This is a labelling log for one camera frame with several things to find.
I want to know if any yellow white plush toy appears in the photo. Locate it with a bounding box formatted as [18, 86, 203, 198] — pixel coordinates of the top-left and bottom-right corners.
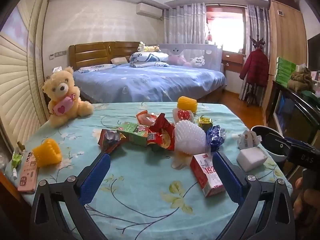
[137, 41, 161, 53]

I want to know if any white wrapper red heart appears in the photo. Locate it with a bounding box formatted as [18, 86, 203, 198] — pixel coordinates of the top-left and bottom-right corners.
[172, 107, 194, 123]

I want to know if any blue foil wrapper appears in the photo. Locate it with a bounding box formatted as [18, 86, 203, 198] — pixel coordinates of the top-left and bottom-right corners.
[205, 125, 226, 152]

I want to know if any crumpled white printed wrapper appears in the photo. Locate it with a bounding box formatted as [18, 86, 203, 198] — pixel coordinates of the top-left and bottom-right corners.
[237, 130, 262, 150]

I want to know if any wooden headboard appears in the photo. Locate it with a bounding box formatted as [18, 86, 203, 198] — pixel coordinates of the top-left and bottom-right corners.
[69, 41, 142, 71]

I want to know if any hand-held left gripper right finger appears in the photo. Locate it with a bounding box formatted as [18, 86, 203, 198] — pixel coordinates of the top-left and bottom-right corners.
[212, 151, 293, 240]

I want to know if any wooden wardrobe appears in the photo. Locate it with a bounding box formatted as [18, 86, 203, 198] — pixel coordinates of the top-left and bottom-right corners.
[261, 0, 308, 123]

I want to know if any grey patterned curtain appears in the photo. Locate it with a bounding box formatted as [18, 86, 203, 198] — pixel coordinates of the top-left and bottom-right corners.
[239, 4, 270, 100]
[164, 2, 207, 44]

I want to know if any red snack bag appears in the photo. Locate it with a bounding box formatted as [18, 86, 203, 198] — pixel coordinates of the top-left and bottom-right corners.
[146, 113, 175, 151]

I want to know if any pink smartphone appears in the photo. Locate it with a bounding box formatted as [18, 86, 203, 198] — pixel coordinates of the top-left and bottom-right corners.
[17, 151, 39, 194]

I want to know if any grey bed guard rail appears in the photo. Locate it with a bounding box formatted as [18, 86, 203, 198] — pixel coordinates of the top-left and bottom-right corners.
[159, 43, 224, 70]

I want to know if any bed with blue cover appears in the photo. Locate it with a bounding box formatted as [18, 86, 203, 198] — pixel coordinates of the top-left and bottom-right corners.
[72, 64, 228, 103]

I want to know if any dark red foil wrapper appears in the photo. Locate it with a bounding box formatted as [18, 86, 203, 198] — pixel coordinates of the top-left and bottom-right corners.
[97, 129, 127, 153]

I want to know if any black trash bin white rim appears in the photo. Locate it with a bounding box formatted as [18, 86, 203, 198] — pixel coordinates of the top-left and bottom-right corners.
[251, 126, 293, 178]

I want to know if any cream louvered door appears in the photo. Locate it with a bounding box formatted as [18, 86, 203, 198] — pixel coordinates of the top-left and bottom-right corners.
[0, 0, 50, 155]

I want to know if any flat printed pillow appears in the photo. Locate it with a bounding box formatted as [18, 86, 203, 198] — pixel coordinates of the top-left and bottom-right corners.
[78, 64, 117, 73]

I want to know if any dark wooden coat rack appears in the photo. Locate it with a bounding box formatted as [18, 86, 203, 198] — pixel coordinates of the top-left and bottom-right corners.
[246, 35, 265, 105]

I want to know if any yellow teddy bear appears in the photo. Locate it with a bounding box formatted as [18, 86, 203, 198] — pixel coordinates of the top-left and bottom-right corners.
[42, 66, 95, 127]

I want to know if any wooden desk with drawers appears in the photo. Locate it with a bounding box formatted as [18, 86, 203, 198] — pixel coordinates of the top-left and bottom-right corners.
[221, 51, 244, 73]

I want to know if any white tissue pack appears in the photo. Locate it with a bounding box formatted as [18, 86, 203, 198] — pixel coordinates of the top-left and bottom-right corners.
[236, 149, 268, 172]

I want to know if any green drink carton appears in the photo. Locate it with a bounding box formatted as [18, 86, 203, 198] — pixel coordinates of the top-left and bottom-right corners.
[117, 122, 150, 146]

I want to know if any teal floral tablecloth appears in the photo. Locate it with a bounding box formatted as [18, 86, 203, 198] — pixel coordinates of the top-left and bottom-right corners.
[5, 102, 293, 240]

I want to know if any black wall television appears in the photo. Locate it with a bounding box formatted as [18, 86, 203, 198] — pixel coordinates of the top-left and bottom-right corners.
[307, 32, 320, 80]

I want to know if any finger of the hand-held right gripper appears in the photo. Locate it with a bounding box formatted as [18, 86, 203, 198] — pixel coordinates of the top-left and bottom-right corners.
[264, 132, 293, 155]

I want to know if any white foam fruit net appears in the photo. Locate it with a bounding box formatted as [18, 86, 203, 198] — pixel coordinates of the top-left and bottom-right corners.
[174, 120, 207, 154]

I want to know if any brown fuzzy cloth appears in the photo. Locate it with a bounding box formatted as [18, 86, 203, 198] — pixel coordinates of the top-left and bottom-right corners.
[287, 67, 317, 93]

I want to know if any person's right hand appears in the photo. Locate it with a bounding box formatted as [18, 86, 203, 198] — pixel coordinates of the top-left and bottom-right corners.
[293, 177, 320, 220]

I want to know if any bright window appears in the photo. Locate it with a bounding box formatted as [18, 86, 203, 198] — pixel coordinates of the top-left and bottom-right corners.
[206, 5, 247, 54]

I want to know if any red white milk carton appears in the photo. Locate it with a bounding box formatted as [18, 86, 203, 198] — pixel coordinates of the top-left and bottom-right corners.
[190, 153, 224, 197]

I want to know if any stack of green boxes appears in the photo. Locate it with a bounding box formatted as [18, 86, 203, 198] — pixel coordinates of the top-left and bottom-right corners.
[275, 57, 299, 87]

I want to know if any black glossy cabinet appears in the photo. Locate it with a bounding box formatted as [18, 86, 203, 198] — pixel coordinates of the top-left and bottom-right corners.
[266, 80, 320, 140]

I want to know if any clear plastic wrapper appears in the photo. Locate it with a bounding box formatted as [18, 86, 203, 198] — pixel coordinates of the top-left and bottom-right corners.
[171, 154, 193, 169]

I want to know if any red padded coat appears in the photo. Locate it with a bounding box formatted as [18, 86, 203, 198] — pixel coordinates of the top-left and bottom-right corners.
[239, 49, 270, 88]

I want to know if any yellow snack wrapper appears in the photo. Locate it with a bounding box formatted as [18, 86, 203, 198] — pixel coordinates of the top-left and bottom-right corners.
[196, 115, 213, 130]

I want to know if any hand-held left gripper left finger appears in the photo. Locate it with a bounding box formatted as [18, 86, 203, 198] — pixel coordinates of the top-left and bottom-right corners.
[31, 151, 112, 240]

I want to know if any pink plush toy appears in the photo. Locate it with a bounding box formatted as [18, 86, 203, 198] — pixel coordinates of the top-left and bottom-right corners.
[168, 55, 193, 67]

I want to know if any white air conditioner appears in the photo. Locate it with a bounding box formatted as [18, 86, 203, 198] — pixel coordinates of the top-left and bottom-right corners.
[136, 2, 163, 19]

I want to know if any yellow foam fruit net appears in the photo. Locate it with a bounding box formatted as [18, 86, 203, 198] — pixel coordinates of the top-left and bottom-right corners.
[32, 138, 62, 167]
[177, 96, 198, 113]

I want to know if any folded white blue quilt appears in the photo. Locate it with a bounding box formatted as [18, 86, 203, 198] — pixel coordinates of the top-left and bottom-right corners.
[129, 52, 170, 68]

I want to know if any orange plastic packet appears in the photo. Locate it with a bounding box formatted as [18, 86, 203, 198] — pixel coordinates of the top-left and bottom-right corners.
[136, 110, 160, 126]

